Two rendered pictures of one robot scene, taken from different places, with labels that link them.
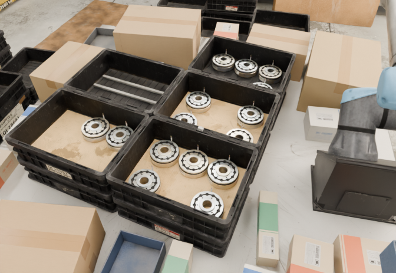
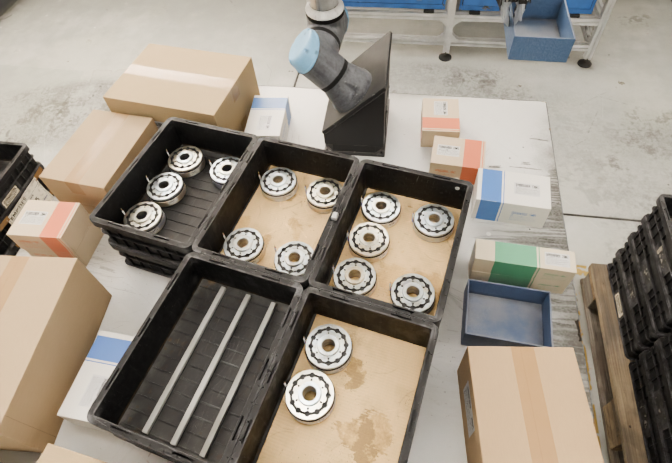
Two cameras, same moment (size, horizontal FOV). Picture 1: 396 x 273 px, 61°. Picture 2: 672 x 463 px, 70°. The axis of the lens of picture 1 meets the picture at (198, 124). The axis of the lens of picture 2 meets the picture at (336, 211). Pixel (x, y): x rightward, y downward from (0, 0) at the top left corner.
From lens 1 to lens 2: 1.04 m
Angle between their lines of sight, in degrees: 55
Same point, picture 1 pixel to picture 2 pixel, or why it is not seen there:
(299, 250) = (447, 159)
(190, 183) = (396, 246)
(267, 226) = not seen: hidden behind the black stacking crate
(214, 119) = (280, 227)
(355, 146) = (360, 76)
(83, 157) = (369, 405)
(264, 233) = not seen: hidden behind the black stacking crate
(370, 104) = (326, 42)
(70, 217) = (491, 376)
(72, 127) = (300, 450)
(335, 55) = (172, 84)
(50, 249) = (541, 386)
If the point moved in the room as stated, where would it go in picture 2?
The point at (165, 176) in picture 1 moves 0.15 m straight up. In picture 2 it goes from (390, 276) to (392, 243)
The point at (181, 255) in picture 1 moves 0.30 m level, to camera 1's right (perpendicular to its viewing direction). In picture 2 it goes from (491, 248) to (465, 161)
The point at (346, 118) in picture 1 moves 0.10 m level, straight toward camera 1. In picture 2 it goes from (331, 71) to (362, 80)
